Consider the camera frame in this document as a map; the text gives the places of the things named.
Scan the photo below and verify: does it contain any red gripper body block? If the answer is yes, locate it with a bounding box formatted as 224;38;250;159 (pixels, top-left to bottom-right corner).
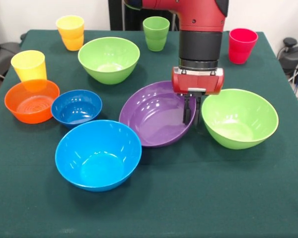
171;66;225;96

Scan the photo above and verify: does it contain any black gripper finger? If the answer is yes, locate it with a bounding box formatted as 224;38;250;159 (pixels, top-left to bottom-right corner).
193;95;203;126
182;93;194;125

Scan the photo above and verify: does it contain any purple bowl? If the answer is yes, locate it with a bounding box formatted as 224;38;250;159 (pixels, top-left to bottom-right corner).
119;80;197;148

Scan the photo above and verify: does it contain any large light blue bowl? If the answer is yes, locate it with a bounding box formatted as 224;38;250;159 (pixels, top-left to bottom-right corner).
55;119;143;192

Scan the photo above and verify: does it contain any green bowl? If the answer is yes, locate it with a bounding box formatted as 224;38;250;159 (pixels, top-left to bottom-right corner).
201;88;280;150
77;37;141;85

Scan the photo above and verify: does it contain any red cup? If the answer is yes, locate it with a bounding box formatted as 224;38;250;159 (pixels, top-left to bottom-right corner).
228;28;259;65

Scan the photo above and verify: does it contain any green cup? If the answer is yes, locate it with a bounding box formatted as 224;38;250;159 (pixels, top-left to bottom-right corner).
142;16;170;52

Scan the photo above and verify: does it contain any black panel with poles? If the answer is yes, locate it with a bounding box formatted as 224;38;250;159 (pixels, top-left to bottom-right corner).
108;0;187;31

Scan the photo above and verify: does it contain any dark green table cloth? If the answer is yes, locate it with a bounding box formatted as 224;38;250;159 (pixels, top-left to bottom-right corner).
0;29;298;238

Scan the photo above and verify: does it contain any small dark blue bowl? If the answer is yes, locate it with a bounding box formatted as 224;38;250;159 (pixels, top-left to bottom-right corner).
51;89;103;129

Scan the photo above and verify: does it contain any yellow orange cup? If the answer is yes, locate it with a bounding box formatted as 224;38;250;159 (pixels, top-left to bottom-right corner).
55;15;85;52

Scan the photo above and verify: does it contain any orange bowl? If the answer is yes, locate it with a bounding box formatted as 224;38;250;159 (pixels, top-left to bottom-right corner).
4;79;61;124

